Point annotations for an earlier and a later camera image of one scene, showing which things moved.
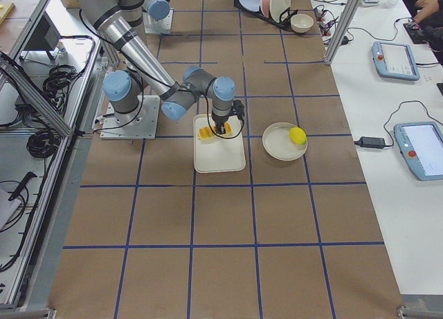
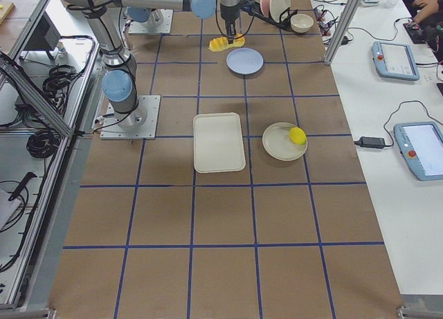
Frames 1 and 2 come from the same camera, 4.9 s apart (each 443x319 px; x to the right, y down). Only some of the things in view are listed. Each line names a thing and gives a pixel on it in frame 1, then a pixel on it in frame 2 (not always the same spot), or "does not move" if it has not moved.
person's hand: x=428 y=5 does not move
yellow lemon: x=297 y=135 does not move
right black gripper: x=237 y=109 -> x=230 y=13
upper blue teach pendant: x=394 y=60 does not move
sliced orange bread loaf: x=204 y=133 -> x=221 y=43
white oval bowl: x=277 y=144 does not move
